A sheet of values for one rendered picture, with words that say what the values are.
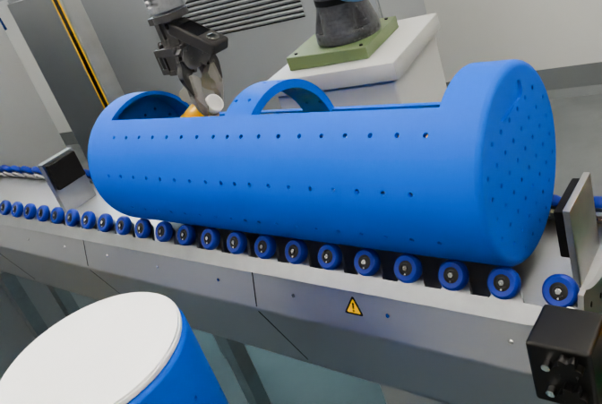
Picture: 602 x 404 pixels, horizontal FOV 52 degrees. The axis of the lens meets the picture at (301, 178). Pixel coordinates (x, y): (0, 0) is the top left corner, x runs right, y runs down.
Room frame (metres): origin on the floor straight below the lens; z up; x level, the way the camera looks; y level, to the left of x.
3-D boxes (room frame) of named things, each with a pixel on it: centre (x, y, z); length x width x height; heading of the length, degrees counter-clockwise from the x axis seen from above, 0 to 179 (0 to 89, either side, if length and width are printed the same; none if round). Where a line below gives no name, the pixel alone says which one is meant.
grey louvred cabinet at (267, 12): (3.30, 0.20, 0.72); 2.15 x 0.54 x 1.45; 54
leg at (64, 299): (2.18, 1.05, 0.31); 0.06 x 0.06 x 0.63; 45
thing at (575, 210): (0.70, -0.34, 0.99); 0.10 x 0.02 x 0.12; 135
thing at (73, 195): (1.64, 0.60, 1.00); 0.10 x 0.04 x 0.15; 135
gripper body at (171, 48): (1.25, 0.14, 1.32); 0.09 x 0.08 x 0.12; 45
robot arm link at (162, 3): (1.24, 0.13, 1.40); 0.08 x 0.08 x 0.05
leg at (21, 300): (2.09, 1.15, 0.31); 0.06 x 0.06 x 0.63; 45
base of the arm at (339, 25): (1.41, -0.22, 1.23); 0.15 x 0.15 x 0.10
